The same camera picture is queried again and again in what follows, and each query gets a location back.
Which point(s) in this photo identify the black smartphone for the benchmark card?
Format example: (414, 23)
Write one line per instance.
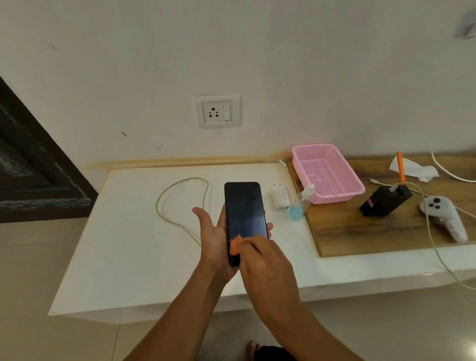
(243, 208)

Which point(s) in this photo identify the pink plastic basket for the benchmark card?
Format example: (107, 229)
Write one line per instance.
(327, 171)

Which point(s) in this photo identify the white game controller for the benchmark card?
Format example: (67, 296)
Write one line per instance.
(439, 208)

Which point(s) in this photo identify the orange pen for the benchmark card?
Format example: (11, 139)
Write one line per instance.
(400, 167)

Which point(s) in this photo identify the person's left hand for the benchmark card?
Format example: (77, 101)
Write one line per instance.
(212, 245)

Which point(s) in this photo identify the white charger adapter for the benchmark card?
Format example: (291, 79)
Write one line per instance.
(279, 197)

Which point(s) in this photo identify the person's left forearm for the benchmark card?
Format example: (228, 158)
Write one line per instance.
(178, 327)

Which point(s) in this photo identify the clear spray bottle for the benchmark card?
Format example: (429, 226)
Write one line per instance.
(305, 199)

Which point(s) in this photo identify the white wall socket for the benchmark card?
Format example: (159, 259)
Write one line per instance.
(198, 121)

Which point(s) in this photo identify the orange cleaning cloth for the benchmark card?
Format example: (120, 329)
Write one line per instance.
(235, 247)

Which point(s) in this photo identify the black carved door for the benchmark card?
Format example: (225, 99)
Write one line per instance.
(29, 186)

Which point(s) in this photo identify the black shorts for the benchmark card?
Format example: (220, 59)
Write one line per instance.
(273, 354)

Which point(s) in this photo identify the person's right hand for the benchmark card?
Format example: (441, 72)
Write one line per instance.
(267, 279)

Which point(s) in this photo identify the black power bank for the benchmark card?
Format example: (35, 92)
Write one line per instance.
(383, 202)

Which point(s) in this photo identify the brown wooden board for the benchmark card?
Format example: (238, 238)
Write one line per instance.
(353, 234)

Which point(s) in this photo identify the white crumpled tissue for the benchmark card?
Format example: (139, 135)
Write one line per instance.
(416, 169)

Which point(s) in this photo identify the person's right foot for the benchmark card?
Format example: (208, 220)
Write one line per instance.
(251, 351)

